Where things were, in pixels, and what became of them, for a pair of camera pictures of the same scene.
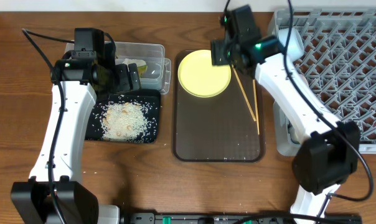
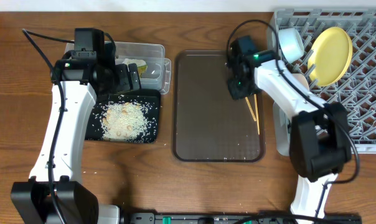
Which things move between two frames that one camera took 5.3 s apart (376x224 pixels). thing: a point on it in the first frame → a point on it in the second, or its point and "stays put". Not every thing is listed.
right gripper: [219, 54] → [242, 88]
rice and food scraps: [125, 121] stays put
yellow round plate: [198, 77] → [331, 51]
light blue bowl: [295, 45] stays put
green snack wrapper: [141, 70] stays put
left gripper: [122, 79] stays put
